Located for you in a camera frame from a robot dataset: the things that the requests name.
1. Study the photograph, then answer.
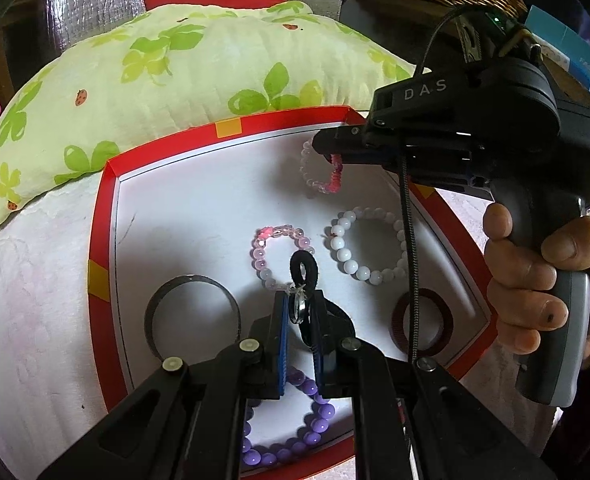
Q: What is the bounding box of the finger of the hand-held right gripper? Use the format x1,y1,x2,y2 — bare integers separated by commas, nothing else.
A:
342,149,491,191
311,126,376,157

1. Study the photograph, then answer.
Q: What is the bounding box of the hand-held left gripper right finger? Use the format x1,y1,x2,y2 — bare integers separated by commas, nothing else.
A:
310,292,558,480

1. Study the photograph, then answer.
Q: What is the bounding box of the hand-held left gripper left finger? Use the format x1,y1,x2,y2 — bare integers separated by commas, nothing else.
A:
37,291,292,480

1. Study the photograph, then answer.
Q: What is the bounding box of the red coil hair tie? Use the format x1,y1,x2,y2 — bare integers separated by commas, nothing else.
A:
327,152,347,196

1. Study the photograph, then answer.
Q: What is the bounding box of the black hair tie with charm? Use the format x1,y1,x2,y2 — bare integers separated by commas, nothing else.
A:
287,251,322,348

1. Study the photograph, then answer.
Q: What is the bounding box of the red-edged white cardboard box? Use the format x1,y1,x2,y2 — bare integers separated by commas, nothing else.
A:
87,105,493,480

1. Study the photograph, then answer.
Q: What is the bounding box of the person's right hand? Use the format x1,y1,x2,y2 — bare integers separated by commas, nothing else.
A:
482,201,590,376

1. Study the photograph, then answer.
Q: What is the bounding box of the blue cardboard box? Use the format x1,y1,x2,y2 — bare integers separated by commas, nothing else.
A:
525,5,590,116

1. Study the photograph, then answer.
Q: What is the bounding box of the black bangle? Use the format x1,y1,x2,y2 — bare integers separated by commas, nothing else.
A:
144,274,242,356

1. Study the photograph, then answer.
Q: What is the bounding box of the green leaf-print pillow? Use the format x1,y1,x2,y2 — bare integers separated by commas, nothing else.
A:
0,1,416,243

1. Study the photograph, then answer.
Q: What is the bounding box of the silver foil insulation mat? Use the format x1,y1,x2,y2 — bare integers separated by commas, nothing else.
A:
35,0,351,51

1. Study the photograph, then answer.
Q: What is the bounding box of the pale pink bead bracelet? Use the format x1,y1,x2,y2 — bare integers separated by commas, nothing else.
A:
299,139,343,196

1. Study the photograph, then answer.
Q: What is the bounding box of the purple bead bracelet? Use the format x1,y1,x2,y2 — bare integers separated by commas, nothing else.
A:
242,365,337,467

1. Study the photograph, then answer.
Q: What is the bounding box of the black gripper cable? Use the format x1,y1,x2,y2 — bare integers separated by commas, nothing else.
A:
400,2,491,363

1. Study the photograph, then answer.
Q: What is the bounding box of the dark red hair tie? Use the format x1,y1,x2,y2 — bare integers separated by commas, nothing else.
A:
390,287,455,356

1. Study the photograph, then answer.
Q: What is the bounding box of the pink clear bead bracelet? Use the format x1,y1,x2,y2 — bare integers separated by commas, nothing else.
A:
250,225,318,291

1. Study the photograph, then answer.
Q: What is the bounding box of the white bead bracelet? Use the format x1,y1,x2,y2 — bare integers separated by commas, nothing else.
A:
329,206,411,286

